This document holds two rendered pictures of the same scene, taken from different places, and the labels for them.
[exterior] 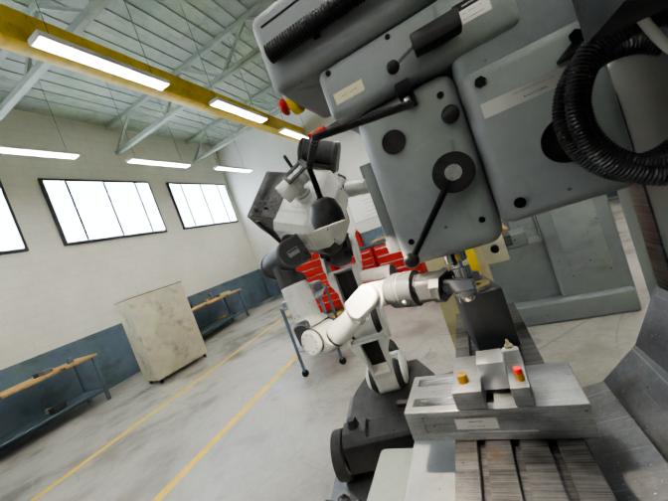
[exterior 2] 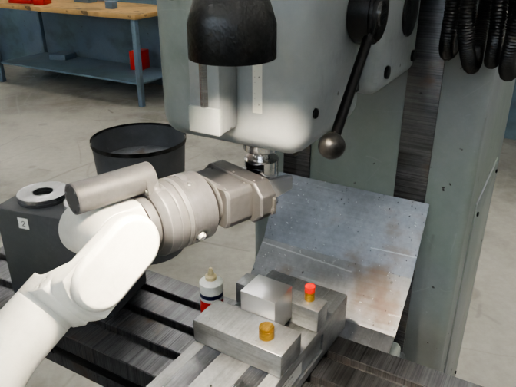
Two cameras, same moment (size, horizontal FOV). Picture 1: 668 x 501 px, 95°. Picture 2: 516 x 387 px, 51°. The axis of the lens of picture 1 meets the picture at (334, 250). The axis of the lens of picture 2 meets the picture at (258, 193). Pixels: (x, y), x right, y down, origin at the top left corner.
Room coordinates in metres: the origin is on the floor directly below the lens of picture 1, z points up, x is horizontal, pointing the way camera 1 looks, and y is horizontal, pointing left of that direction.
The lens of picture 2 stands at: (0.60, 0.44, 1.54)
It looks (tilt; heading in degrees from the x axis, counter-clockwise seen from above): 25 degrees down; 276
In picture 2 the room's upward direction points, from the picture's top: straight up
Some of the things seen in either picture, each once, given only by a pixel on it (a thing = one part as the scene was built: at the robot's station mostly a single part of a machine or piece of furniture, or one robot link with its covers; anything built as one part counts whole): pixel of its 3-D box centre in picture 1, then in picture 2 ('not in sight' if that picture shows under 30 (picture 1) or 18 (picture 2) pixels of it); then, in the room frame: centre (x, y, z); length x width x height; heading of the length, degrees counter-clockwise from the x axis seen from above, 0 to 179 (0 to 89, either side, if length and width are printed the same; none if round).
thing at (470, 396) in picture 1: (468, 380); (246, 336); (0.68, -0.19, 1.01); 0.15 x 0.06 x 0.04; 154
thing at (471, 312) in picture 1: (480, 308); (74, 243); (1.03, -0.40, 1.02); 0.22 x 0.12 x 0.20; 167
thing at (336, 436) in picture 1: (343, 453); not in sight; (1.32, 0.27, 0.50); 0.20 x 0.05 x 0.20; 169
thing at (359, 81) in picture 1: (415, 74); not in sight; (0.65, -0.28, 1.68); 0.34 x 0.24 x 0.10; 66
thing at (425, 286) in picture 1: (424, 287); (208, 201); (0.72, -0.17, 1.23); 0.13 x 0.12 x 0.10; 139
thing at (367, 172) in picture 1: (384, 207); (210, 33); (0.71, -0.14, 1.45); 0.04 x 0.04 x 0.21; 66
